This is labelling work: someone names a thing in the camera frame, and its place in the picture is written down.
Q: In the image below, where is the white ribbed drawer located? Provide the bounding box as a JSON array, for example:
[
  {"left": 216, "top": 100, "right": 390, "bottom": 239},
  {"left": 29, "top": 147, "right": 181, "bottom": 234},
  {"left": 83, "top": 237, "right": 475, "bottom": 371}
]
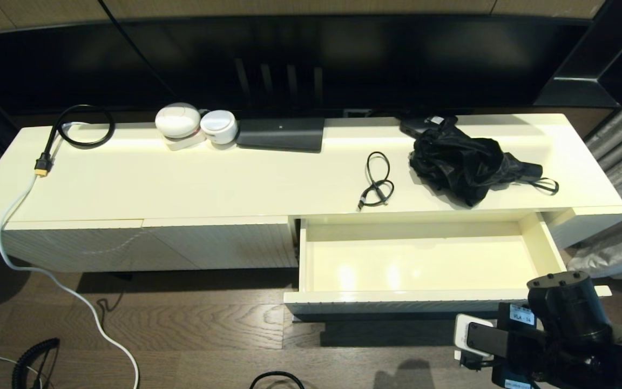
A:
[{"left": 283, "top": 212, "right": 612, "bottom": 324}]

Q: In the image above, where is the thin black metal rod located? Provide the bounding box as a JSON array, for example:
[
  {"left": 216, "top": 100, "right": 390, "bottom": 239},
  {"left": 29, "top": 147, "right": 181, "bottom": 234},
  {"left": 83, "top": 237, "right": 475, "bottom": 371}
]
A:
[{"left": 292, "top": 311, "right": 506, "bottom": 324}]

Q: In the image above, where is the flat black router box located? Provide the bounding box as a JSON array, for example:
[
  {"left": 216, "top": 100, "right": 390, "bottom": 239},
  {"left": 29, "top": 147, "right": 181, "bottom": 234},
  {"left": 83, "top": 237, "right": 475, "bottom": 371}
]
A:
[{"left": 236, "top": 118, "right": 326, "bottom": 154}]

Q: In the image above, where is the small black box with label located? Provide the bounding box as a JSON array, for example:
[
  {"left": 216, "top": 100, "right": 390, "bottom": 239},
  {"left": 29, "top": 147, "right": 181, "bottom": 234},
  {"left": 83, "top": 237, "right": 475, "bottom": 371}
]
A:
[{"left": 400, "top": 115, "right": 445, "bottom": 137}]

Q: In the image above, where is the large white round device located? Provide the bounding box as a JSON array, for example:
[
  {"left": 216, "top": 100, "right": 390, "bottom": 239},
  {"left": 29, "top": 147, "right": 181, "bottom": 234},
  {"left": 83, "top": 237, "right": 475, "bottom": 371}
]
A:
[{"left": 155, "top": 103, "right": 202, "bottom": 139}]

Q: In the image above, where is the white TV cabinet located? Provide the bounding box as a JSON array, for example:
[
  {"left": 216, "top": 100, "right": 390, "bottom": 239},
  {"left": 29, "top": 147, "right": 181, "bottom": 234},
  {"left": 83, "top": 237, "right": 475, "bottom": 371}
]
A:
[{"left": 0, "top": 112, "right": 622, "bottom": 273}]

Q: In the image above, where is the black coiled cable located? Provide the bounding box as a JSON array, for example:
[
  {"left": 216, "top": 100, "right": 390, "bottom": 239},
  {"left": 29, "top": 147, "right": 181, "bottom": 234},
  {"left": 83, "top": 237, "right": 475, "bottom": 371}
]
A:
[{"left": 11, "top": 338, "right": 60, "bottom": 389}]

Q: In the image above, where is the black television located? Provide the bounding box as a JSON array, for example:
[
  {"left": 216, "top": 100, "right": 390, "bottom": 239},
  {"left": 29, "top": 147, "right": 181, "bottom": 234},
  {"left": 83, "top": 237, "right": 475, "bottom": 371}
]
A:
[{"left": 119, "top": 16, "right": 595, "bottom": 120}]

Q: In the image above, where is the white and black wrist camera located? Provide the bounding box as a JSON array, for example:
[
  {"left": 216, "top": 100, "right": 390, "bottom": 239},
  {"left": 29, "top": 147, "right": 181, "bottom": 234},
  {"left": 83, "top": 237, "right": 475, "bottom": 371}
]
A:
[{"left": 454, "top": 313, "right": 510, "bottom": 361}]

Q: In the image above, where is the small white round device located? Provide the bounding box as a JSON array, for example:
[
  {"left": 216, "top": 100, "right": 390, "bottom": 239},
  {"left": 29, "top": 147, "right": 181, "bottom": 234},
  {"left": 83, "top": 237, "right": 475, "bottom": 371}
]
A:
[{"left": 200, "top": 110, "right": 239, "bottom": 145}]

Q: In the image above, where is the black cable loop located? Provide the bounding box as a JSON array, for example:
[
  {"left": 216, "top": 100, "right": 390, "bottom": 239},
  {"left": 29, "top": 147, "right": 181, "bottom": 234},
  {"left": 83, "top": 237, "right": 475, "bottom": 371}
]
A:
[{"left": 249, "top": 371, "right": 305, "bottom": 389}]

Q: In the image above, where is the black wall shelf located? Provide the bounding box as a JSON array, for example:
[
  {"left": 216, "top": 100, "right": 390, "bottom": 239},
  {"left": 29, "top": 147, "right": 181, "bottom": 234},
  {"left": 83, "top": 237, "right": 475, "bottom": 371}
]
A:
[{"left": 532, "top": 0, "right": 622, "bottom": 109}]

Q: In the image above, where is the thin black USB cable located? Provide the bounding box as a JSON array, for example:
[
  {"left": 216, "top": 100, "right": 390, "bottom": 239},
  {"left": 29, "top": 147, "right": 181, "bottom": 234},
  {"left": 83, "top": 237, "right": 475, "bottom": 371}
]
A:
[{"left": 357, "top": 151, "right": 395, "bottom": 211}]

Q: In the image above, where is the black cable with yellow plug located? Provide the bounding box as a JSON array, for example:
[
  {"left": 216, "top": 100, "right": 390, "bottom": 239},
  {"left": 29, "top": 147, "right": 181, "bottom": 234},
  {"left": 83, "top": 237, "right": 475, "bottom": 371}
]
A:
[{"left": 35, "top": 105, "right": 117, "bottom": 178}]

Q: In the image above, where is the beige card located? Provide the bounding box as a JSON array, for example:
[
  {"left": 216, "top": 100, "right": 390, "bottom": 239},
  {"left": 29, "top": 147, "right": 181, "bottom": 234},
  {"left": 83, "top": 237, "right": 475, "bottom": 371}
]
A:
[{"left": 165, "top": 134, "right": 207, "bottom": 152}]

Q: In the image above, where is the black umbrella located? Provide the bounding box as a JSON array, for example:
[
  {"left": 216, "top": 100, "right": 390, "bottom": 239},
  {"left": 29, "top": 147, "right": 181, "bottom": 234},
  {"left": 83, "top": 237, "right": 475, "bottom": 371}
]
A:
[{"left": 408, "top": 116, "right": 560, "bottom": 207}]

